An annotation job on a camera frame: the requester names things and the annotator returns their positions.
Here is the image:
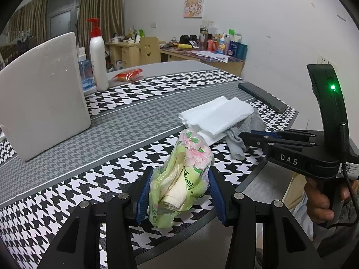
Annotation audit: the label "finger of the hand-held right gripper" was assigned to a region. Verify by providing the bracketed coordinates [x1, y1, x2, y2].
[250, 130, 324, 141]
[239, 131, 321, 150]

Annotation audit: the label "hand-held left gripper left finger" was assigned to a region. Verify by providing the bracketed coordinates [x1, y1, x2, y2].
[36, 167, 154, 269]

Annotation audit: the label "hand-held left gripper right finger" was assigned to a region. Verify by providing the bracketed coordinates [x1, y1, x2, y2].
[208, 166, 324, 269]

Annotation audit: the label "grey sock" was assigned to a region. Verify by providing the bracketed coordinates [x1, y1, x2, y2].
[226, 108, 267, 161]

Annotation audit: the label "green floral tissue pack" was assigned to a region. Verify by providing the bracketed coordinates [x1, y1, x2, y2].
[147, 128, 215, 229]

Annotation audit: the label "white foam box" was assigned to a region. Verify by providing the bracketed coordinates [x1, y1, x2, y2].
[0, 32, 92, 162]

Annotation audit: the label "person's right hand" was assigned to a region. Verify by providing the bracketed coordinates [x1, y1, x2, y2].
[304, 176, 335, 225]

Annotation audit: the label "black flat remote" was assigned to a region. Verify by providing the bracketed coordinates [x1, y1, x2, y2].
[238, 82, 288, 114]

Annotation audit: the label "wooden desk with printed mat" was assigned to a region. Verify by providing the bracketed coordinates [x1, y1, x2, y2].
[160, 44, 246, 77]

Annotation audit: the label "houndstooth tablecloth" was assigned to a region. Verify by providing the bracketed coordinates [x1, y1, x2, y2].
[0, 60, 299, 269]

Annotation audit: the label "printed paper sheets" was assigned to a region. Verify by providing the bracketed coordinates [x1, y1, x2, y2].
[196, 51, 229, 62]

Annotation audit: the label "group of toiletry bottles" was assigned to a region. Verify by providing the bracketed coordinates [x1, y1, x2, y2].
[199, 26, 249, 60]

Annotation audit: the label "red snack packet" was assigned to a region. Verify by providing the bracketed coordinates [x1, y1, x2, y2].
[112, 69, 144, 82]

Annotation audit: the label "wooden smiley face chair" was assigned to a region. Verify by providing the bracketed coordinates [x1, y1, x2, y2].
[139, 36, 162, 64]

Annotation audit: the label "clear blue sanitizer bottle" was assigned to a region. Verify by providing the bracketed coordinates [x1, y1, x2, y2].
[78, 47, 95, 91]

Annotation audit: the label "wooden desk with drawers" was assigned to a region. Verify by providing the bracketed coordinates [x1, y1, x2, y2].
[105, 37, 141, 71]

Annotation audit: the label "white red-pump lotion bottle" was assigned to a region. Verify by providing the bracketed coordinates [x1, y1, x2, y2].
[86, 18, 109, 92]

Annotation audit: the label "brown curtain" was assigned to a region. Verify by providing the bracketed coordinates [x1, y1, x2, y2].
[79, 0, 125, 49]
[6, 0, 48, 43]

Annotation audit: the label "glass balcony door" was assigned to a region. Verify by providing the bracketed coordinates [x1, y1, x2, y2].
[46, 0, 82, 43]

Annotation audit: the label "cartoon wall poster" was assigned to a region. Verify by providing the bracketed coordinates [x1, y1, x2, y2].
[183, 0, 205, 18]

